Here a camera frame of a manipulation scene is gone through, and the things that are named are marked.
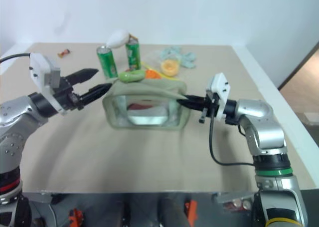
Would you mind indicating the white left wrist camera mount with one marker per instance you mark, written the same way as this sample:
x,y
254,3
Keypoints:
x,y
40,67

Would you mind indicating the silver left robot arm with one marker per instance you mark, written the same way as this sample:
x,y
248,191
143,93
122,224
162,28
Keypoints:
x,y
15,117

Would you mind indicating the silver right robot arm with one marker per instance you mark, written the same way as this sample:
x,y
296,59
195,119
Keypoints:
x,y
266,132

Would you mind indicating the light blue crumpled packets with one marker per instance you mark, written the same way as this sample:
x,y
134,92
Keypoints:
x,y
189,60

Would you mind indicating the green soda can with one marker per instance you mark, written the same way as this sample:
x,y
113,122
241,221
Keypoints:
x,y
133,56
107,62

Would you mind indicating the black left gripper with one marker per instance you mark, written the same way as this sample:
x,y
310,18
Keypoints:
x,y
66,94

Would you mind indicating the clear plastic bag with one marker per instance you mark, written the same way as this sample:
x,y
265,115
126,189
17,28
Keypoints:
x,y
153,57

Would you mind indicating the red item inside pouch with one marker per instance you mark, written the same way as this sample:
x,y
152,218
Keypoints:
x,y
139,106

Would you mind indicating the orange plush toy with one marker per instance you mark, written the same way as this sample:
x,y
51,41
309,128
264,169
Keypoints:
x,y
152,74

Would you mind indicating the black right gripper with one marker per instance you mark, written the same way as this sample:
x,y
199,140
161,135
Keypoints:
x,y
210,104

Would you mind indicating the red cans under table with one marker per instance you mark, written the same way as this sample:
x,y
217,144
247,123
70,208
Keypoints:
x,y
238,204

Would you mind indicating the brown door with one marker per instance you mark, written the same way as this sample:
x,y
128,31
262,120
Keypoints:
x,y
302,67

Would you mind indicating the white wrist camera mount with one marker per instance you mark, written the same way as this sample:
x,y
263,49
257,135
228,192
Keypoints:
x,y
40,67
221,87

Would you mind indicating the red and yellow candy wrapper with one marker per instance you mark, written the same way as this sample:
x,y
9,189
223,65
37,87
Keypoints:
x,y
64,53

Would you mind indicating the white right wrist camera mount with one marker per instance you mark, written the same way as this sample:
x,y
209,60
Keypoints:
x,y
221,87

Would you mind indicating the yellow round plastic cup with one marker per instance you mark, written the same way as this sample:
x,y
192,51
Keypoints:
x,y
169,68

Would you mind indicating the orange clamp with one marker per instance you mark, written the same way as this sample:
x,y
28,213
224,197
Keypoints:
x,y
76,217
190,210

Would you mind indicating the green pouch with clear window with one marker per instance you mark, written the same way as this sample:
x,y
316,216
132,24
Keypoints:
x,y
147,87

